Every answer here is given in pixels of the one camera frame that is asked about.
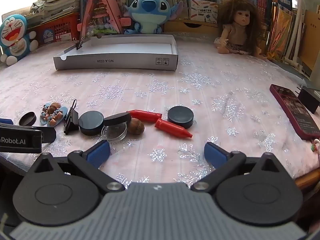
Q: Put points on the pile of flat books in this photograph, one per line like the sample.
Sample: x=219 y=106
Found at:
x=60 y=2

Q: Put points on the brown-haired doll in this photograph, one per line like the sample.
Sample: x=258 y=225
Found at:
x=240 y=22

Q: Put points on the grey patterned cloth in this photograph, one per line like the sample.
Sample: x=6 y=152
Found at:
x=38 y=5

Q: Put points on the blue cat plush toy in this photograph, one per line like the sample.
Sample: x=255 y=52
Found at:
x=13 y=37

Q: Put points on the brown striped nut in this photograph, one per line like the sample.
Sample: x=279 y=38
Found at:
x=54 y=108

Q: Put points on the wooden drawer shelf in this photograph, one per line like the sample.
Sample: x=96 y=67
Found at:
x=180 y=26

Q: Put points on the red plastic basket with label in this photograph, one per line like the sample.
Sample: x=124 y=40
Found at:
x=57 y=30

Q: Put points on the white pipe stand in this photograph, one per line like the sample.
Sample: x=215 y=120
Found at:
x=291 y=62

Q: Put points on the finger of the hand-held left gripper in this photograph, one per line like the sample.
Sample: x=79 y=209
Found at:
x=48 y=135
x=5 y=121

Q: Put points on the blue alien plush toy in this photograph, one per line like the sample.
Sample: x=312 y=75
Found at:
x=150 y=12

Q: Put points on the black charger block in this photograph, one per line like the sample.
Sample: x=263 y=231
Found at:
x=310 y=100

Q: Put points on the brown wooden rail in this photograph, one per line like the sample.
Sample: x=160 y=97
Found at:
x=310 y=178

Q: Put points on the white cardboard box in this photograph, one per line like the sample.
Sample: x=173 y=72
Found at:
x=120 y=48

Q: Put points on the thick black puck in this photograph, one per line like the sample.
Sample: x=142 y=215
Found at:
x=180 y=116
x=91 y=123

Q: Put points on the pink triangular miniature house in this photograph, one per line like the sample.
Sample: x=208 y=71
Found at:
x=100 y=12

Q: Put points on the row of colourful thin folders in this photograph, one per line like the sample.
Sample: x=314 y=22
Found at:
x=282 y=30

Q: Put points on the light blue plastic clip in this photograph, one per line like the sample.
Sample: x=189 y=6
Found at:
x=58 y=116

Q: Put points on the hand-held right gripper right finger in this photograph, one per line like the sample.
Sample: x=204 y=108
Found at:
x=215 y=152

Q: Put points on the black binder clip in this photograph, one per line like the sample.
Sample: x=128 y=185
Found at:
x=71 y=122
x=80 y=43

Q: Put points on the shallow black round lid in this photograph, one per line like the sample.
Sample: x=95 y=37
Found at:
x=27 y=119

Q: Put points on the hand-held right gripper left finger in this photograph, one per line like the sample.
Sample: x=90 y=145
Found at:
x=98 y=152

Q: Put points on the brown acorn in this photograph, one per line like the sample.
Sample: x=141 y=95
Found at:
x=137 y=127

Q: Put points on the pink snowflake tablecloth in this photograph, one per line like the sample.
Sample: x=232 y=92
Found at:
x=225 y=80

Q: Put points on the clear round container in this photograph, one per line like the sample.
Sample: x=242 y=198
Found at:
x=113 y=133

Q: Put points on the maroon smartphone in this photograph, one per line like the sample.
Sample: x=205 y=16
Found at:
x=295 y=112

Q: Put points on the red crayon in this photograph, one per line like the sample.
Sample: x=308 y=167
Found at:
x=146 y=116
x=172 y=128

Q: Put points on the brown cardboard box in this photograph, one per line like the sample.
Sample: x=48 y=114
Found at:
x=312 y=42

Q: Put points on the white printed carton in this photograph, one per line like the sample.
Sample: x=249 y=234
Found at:
x=203 y=10

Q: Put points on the small colourful charm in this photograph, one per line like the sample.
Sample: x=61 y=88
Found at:
x=315 y=145

